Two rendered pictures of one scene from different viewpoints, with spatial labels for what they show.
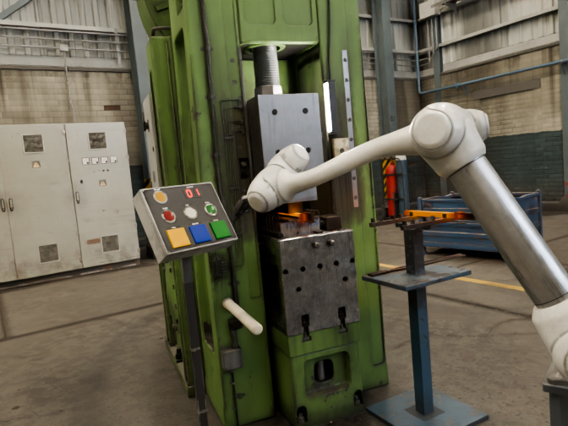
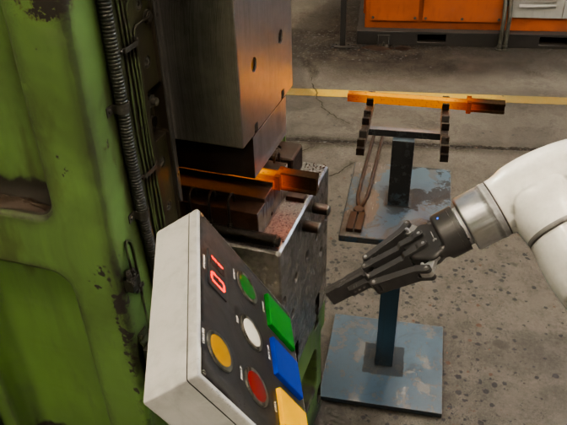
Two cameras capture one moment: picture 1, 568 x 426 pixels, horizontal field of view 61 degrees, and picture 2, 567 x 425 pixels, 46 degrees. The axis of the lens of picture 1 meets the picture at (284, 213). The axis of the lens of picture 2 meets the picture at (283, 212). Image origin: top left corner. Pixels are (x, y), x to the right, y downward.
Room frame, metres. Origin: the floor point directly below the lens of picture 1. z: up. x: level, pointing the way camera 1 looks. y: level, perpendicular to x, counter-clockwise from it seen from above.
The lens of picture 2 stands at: (1.40, 0.86, 1.78)
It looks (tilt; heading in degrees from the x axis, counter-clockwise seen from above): 35 degrees down; 311
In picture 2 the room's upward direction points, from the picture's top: 2 degrees counter-clockwise
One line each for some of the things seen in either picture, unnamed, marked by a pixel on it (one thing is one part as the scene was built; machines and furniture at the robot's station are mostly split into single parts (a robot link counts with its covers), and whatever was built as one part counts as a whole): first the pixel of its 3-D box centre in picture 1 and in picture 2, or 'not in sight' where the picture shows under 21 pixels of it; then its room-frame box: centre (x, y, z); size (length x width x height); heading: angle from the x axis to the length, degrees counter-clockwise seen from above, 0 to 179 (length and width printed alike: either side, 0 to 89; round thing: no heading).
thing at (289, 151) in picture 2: (328, 221); (274, 159); (2.34, -0.21, 0.95); 0.12 x 0.08 x 0.06; 21
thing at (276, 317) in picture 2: (220, 230); (277, 323); (1.93, 0.26, 1.01); 0.07 x 0.05 x 0.07; 136
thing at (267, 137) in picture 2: (281, 191); (180, 122); (2.42, 0.01, 1.12); 0.42 x 0.20 x 0.10; 21
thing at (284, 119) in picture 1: (284, 141); (176, 3); (2.43, -0.03, 1.36); 0.42 x 0.39 x 0.40; 21
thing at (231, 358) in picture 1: (232, 357); not in sight; (2.20, 0.31, 0.36); 0.09 x 0.07 x 0.12; 111
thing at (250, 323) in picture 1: (241, 315); not in sight; (2.01, 0.22, 0.62); 0.44 x 0.05 x 0.05; 21
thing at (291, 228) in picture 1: (283, 222); (188, 183); (2.42, 0.01, 0.96); 0.42 x 0.20 x 0.09; 21
